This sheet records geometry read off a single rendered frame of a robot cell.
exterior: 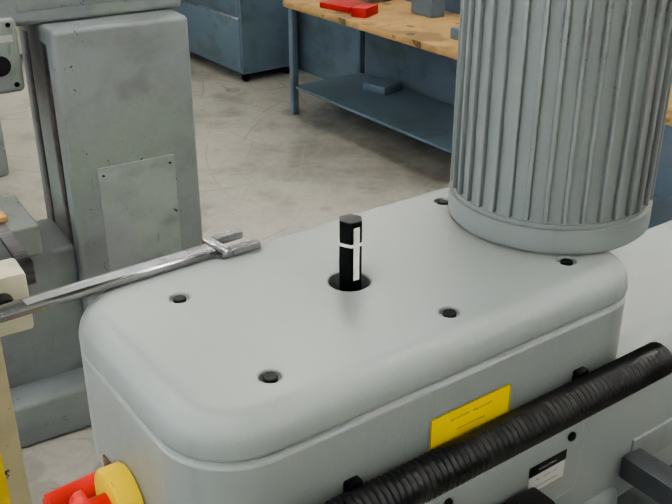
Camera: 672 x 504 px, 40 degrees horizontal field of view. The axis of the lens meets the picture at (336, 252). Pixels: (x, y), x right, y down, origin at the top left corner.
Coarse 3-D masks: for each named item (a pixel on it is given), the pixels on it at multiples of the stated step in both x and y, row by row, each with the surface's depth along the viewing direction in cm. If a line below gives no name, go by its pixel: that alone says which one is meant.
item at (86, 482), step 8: (80, 480) 84; (88, 480) 84; (64, 488) 83; (72, 488) 84; (80, 488) 84; (88, 488) 84; (48, 496) 83; (56, 496) 83; (64, 496) 83; (88, 496) 84
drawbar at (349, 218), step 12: (348, 216) 79; (360, 216) 79; (348, 228) 78; (360, 228) 78; (348, 240) 78; (360, 240) 79; (348, 252) 79; (360, 252) 79; (348, 264) 79; (360, 264) 80; (348, 276) 80; (360, 276) 80; (348, 288) 80; (360, 288) 81
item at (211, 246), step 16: (208, 240) 87; (224, 240) 88; (256, 240) 87; (176, 256) 84; (192, 256) 84; (208, 256) 85; (224, 256) 85; (112, 272) 81; (128, 272) 81; (144, 272) 81; (160, 272) 82; (64, 288) 78; (80, 288) 78; (96, 288) 79; (16, 304) 76; (32, 304) 76; (48, 304) 76; (0, 320) 74
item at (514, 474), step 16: (560, 432) 89; (576, 432) 90; (544, 448) 88; (560, 448) 89; (576, 448) 91; (512, 464) 85; (528, 464) 87; (544, 464) 88; (560, 464) 90; (576, 464) 92; (480, 480) 83; (496, 480) 85; (512, 480) 86; (528, 480) 88; (544, 480) 90; (560, 480) 92; (576, 480) 94; (448, 496) 81; (464, 496) 82; (480, 496) 84; (496, 496) 86; (512, 496) 87; (560, 496) 93
